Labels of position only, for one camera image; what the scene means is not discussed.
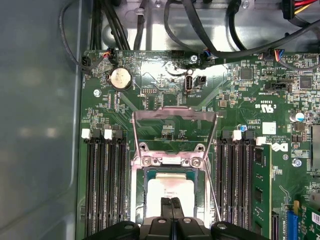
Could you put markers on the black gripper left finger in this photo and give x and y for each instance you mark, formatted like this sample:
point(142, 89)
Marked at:
point(157, 232)

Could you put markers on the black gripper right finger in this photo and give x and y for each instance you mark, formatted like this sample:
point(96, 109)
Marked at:
point(190, 232)

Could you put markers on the CPU with silver top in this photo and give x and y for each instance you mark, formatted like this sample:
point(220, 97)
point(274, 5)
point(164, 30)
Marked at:
point(155, 197)

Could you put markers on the metal socket cover frame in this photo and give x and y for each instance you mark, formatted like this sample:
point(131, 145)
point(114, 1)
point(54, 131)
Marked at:
point(190, 113)

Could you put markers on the CPU socket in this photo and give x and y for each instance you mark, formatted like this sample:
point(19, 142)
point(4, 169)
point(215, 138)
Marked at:
point(135, 190)

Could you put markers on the blue expansion slot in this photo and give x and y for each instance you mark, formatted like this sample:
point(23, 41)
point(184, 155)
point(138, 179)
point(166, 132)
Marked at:
point(292, 225)

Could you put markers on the RAM stick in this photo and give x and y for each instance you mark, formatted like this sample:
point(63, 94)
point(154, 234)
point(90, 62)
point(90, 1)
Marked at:
point(262, 175)

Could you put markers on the small round capacitor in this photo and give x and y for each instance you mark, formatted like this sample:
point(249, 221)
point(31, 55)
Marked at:
point(243, 127)
point(300, 117)

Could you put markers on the graphics card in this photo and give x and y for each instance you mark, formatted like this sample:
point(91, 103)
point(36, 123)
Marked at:
point(311, 220)

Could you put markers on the green motherboard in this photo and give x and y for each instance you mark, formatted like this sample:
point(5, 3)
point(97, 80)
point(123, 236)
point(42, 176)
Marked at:
point(225, 112)

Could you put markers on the internal USB port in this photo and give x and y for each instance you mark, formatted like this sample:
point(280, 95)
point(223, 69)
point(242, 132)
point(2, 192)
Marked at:
point(189, 83)

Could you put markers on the silver chipset heatsink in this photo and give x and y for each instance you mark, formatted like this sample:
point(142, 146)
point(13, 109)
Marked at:
point(316, 147)

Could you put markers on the silver coin cell battery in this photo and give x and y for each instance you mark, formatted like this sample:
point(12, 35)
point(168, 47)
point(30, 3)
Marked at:
point(121, 79)

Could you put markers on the black PC case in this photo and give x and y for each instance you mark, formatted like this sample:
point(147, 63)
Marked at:
point(37, 125)

